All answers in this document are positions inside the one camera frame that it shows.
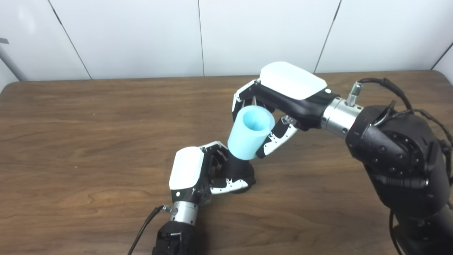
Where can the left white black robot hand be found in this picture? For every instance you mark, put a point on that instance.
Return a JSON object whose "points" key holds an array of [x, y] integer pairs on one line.
{"points": [[185, 168]]}

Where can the grey wall corner trim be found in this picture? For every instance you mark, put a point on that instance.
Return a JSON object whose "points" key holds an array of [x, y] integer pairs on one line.
{"points": [[10, 63]]}

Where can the light blue cup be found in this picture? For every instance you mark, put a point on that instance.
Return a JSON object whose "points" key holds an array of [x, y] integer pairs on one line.
{"points": [[246, 141]]}

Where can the small grey wall label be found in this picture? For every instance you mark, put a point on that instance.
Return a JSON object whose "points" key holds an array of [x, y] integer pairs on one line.
{"points": [[3, 41]]}

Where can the black nozzle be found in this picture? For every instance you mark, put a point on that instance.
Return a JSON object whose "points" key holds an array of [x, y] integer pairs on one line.
{"points": [[239, 171]]}

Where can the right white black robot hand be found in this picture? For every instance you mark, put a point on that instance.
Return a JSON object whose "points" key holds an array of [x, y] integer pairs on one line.
{"points": [[290, 79]]}

